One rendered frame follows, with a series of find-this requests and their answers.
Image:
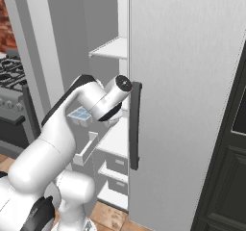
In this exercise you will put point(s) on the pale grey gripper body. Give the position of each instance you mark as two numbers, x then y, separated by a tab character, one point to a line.
113	120

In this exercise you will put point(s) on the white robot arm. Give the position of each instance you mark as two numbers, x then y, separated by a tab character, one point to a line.
48	151

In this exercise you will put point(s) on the white freezer shelf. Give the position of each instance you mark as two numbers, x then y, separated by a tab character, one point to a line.
110	50
116	138

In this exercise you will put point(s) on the white ice cube tray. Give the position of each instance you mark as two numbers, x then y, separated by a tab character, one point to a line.
79	115

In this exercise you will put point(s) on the white door bin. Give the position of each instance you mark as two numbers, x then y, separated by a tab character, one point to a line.
86	148

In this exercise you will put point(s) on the grey freezer drawer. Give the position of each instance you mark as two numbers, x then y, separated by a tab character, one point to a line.
118	165
118	186

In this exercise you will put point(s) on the grey fridge door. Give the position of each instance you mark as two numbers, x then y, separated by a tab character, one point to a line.
179	97

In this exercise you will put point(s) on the grey freezer door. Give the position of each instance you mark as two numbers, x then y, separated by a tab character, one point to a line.
38	32

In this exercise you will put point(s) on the grey stove knob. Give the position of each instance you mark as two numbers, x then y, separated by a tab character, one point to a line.
10	104
20	107

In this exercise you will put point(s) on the grey fridge body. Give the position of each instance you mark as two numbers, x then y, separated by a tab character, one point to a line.
102	13

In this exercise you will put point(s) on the grey stove with black hob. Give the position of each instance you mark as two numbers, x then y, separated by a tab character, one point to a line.
9	81

